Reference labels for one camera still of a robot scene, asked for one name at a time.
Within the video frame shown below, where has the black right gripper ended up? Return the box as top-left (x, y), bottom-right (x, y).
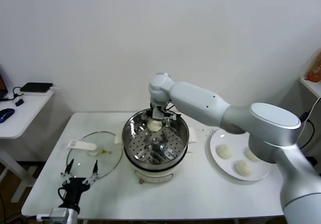
top-left (142, 102), bottom-right (177, 128)

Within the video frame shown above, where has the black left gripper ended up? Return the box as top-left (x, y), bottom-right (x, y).
top-left (58, 158), bottom-right (99, 213)

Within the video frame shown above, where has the white steamed baozi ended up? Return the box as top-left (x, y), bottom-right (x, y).
top-left (216, 144), bottom-right (234, 159)
top-left (235, 160), bottom-right (253, 178)
top-left (245, 148), bottom-right (259, 162)
top-left (146, 119), bottom-right (163, 132)

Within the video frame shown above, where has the stainless steel steamer basket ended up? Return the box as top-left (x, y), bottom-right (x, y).
top-left (114, 107), bottom-right (198, 171)

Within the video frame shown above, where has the cream electric cooking pot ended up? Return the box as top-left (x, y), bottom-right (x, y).
top-left (124, 143), bottom-right (194, 185)

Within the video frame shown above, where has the white round plate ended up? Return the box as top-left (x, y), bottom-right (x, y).
top-left (205, 128), bottom-right (274, 183)

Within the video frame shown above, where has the white side desk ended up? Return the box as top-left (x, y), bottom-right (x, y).
top-left (0, 89), bottom-right (56, 204)

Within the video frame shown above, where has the blue computer mouse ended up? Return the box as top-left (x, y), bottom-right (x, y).
top-left (0, 108), bottom-right (16, 124)

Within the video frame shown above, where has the black flat hard drive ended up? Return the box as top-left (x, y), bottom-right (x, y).
top-left (20, 82), bottom-right (54, 93)

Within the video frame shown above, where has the laptop with orange screen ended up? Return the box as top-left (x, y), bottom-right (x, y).
top-left (0, 64), bottom-right (9, 101)

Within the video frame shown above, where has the orange plastic bottle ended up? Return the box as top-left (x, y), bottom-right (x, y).
top-left (306, 48), bottom-right (321, 83)

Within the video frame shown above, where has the glass lid with white handle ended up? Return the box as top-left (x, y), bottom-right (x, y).
top-left (66, 131), bottom-right (123, 182)

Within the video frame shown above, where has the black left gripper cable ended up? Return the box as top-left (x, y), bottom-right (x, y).
top-left (57, 186), bottom-right (66, 202)

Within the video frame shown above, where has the thin black desk cable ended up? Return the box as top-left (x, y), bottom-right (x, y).
top-left (0, 86), bottom-right (25, 102)

